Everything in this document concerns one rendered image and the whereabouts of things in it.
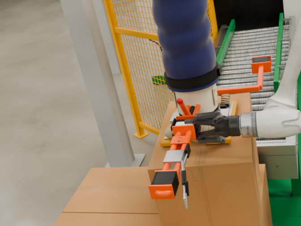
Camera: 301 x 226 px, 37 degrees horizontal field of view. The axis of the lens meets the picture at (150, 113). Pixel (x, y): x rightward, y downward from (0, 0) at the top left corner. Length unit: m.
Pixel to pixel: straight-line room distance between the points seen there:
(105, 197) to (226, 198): 0.80
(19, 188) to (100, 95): 1.09
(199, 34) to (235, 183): 0.57
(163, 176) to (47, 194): 2.31
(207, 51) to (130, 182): 0.96
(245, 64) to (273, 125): 2.15
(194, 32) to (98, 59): 1.56
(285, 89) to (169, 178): 0.60
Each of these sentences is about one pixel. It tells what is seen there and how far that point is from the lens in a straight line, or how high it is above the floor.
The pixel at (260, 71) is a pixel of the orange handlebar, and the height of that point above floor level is 1.09.
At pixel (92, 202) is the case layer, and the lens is 2.36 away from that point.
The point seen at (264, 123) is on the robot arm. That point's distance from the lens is 1.57.
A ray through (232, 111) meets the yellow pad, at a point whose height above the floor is 0.97.
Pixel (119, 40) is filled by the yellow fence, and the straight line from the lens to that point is 3.68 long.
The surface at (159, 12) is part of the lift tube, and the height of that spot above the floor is 1.48.
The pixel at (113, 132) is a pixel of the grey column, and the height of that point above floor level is 0.36.
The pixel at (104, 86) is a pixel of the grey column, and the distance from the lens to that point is 3.23.
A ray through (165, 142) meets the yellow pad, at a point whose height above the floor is 0.97.
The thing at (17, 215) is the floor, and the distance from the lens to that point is 3.54.
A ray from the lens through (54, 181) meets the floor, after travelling 3.75.
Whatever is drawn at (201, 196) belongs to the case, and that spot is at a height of 0.80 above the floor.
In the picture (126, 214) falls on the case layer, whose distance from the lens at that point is 2.21.
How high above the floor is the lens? 1.86
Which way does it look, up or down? 25 degrees down
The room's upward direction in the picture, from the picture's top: 13 degrees counter-clockwise
